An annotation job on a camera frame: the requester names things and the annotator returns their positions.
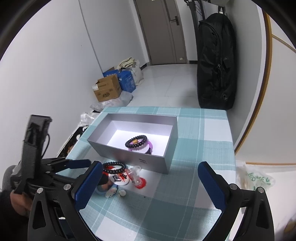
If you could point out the blue cardboard box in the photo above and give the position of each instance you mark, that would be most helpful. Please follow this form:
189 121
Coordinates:
125 79

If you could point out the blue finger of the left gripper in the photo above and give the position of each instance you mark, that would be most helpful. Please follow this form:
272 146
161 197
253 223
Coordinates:
77 164

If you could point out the white green plastic bag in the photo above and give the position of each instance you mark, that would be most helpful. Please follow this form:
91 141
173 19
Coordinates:
250 177

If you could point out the light blue ring toy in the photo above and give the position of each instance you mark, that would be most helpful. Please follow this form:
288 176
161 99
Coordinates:
107 193

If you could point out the large black bag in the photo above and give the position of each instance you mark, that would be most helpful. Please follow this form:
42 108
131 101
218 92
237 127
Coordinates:
217 63

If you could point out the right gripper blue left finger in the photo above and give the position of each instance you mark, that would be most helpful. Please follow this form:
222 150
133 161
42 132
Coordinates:
85 185

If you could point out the purple bangle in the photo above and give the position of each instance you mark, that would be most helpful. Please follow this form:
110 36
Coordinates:
140 145

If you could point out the brown cardboard box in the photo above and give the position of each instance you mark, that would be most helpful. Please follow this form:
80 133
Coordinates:
107 88

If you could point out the white round badge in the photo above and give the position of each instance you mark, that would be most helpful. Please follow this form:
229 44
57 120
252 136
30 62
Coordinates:
119 179

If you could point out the grey-brown door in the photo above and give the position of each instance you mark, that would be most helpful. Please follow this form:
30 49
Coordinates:
162 30

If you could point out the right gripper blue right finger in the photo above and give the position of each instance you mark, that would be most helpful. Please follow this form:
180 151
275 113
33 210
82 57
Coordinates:
214 184

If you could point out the grey rectangular jewelry box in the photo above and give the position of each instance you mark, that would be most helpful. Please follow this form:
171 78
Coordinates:
112 136

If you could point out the grey plastic mailer bag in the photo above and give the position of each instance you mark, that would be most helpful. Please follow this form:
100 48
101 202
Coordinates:
122 101

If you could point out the small white round charm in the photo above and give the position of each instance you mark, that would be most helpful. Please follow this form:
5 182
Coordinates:
122 193

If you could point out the beige tote bag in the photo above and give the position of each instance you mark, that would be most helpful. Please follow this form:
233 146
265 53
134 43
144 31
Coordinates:
132 65

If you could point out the black metal rack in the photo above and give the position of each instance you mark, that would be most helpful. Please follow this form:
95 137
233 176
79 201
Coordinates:
197 12

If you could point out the left hand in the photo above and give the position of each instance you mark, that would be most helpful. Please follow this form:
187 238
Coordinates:
21 203

